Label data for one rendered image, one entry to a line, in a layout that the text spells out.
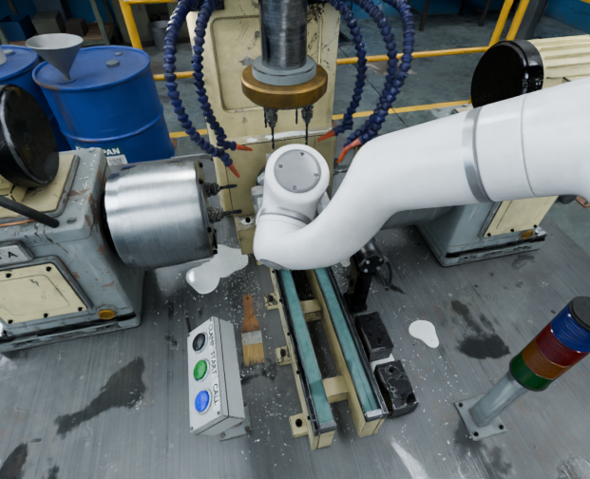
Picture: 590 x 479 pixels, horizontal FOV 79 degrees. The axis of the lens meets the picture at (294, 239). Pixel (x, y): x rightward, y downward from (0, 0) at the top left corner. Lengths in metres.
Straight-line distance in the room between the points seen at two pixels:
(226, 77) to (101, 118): 1.31
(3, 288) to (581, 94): 0.95
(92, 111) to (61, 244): 1.44
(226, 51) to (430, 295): 0.82
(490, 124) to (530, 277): 0.93
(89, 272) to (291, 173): 0.56
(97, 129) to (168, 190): 1.47
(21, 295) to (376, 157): 0.78
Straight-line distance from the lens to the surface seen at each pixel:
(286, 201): 0.46
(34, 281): 0.91
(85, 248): 0.84
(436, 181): 0.37
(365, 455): 0.87
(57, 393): 1.04
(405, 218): 0.94
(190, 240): 0.82
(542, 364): 0.69
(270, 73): 0.76
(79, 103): 2.21
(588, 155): 0.34
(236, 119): 1.04
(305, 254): 0.43
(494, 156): 0.35
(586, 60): 1.08
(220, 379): 0.60
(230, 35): 0.97
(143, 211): 0.81
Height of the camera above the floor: 1.63
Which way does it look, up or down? 46 degrees down
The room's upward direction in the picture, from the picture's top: straight up
